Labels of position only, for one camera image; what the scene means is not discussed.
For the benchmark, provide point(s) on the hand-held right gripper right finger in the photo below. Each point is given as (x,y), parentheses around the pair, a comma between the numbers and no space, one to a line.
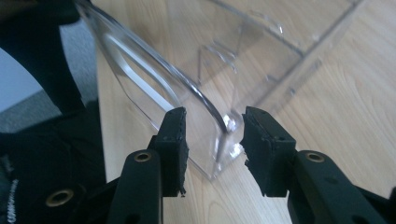
(267,152)

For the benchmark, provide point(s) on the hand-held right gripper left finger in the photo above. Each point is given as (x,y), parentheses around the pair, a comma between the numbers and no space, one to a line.
(172,149)

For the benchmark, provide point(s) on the clear acrylic divided organizer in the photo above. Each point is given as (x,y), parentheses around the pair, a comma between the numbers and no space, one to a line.
(193,77)

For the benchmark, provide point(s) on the black curtain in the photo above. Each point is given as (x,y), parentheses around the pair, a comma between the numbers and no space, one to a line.
(46,12)

